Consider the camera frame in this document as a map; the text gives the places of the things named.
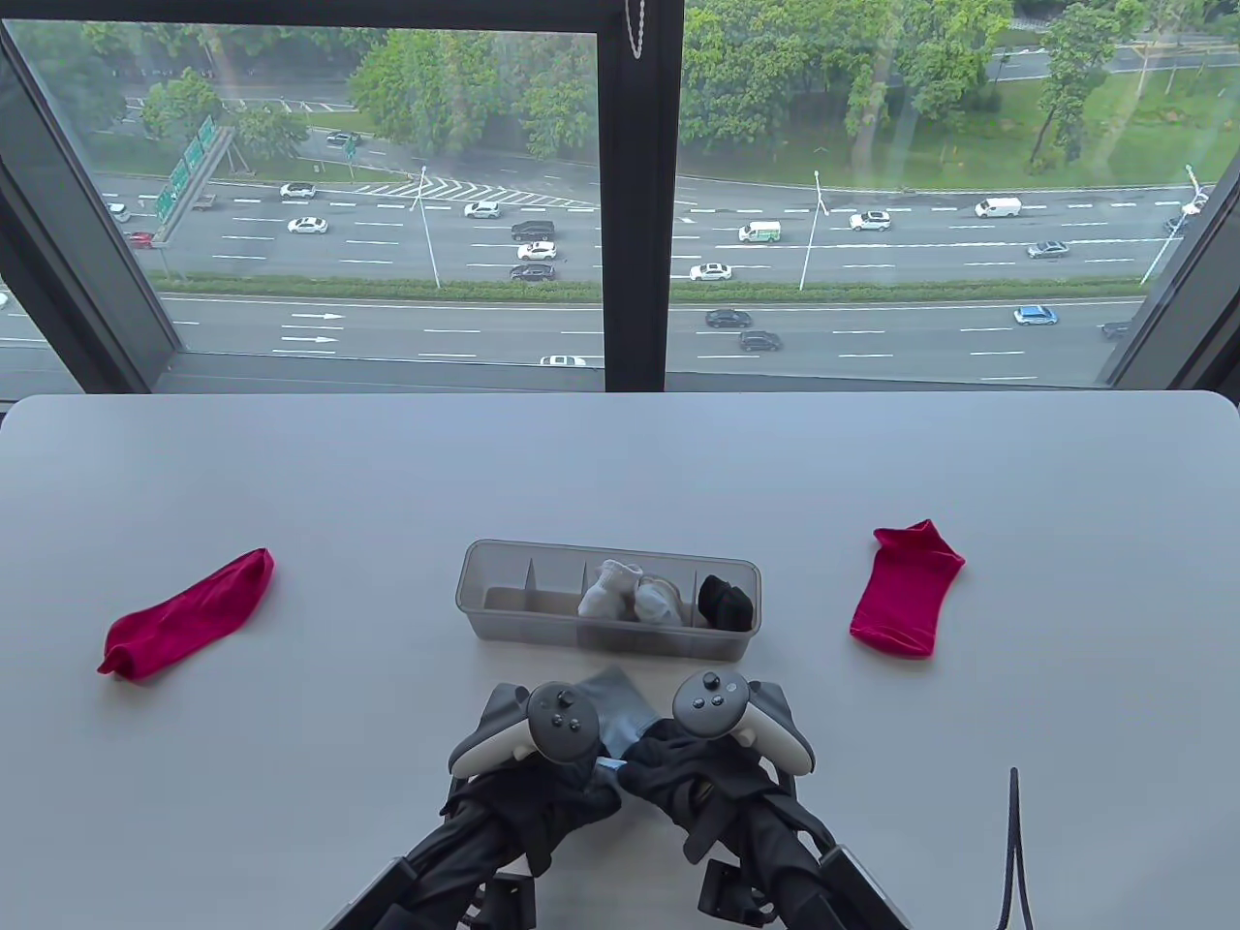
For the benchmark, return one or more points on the person's right hand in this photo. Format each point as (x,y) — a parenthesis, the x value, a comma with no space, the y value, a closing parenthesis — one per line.
(707,790)

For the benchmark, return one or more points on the person's left hand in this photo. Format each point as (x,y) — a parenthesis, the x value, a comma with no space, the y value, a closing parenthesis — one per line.
(542,809)

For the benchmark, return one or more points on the grey hand controller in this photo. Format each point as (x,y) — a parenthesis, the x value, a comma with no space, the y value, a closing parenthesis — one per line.
(562,722)
(712,705)

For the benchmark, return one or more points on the black sock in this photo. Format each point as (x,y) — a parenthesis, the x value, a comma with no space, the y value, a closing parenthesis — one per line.
(727,603)

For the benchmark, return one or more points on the grey sock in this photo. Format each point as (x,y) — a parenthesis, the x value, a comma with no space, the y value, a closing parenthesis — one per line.
(659,603)

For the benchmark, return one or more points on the white sock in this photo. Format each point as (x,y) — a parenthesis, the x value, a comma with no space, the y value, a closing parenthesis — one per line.
(605,591)

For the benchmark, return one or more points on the red sock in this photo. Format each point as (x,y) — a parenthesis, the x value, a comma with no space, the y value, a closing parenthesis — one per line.
(911,586)
(184,615)

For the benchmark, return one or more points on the person's right forearm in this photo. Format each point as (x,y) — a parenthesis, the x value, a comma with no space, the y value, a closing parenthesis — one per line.
(794,872)

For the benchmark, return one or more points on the black labelled wrist box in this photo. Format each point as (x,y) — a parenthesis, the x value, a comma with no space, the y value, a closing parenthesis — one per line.
(862,891)
(373,896)

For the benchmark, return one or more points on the grey divided storage box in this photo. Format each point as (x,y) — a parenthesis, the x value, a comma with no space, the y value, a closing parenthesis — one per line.
(542,605)

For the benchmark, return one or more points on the white street lamp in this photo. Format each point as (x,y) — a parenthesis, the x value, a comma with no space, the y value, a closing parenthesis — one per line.
(1167,232)
(809,242)
(429,232)

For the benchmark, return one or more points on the green road sign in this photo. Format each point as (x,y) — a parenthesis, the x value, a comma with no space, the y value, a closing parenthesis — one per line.
(179,179)

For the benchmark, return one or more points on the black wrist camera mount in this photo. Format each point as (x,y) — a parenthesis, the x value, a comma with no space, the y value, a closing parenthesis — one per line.
(727,891)
(504,901)

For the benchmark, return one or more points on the black window frame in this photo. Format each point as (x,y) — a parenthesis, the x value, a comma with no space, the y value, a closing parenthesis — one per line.
(635,194)

